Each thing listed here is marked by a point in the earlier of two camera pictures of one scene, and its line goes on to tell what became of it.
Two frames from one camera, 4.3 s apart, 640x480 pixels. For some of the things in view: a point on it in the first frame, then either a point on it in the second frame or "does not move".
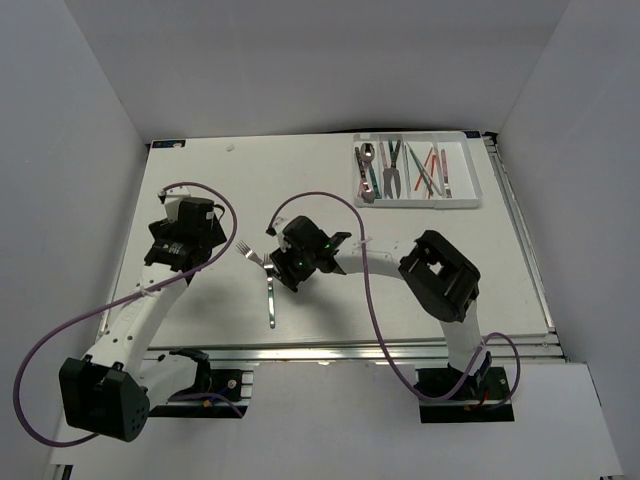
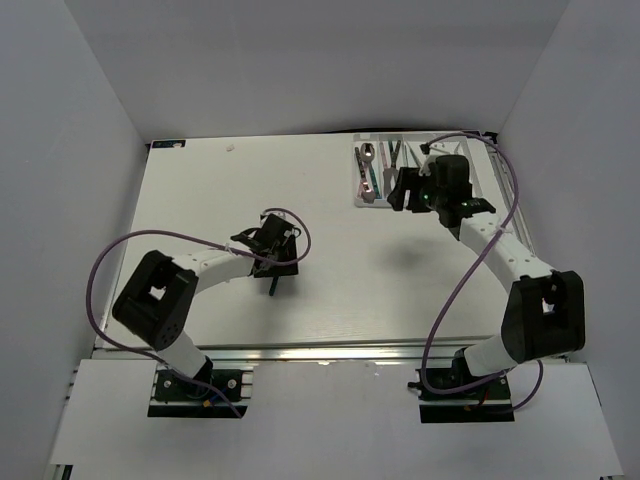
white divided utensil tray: x=423 y=169 does not move
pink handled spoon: x=366 y=193 does not move
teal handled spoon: x=368 y=153 does not move
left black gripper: x=162 y=229 -> x=277 y=271
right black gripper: x=289 y=274 -> x=408 y=180
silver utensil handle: x=361 y=165 does not move
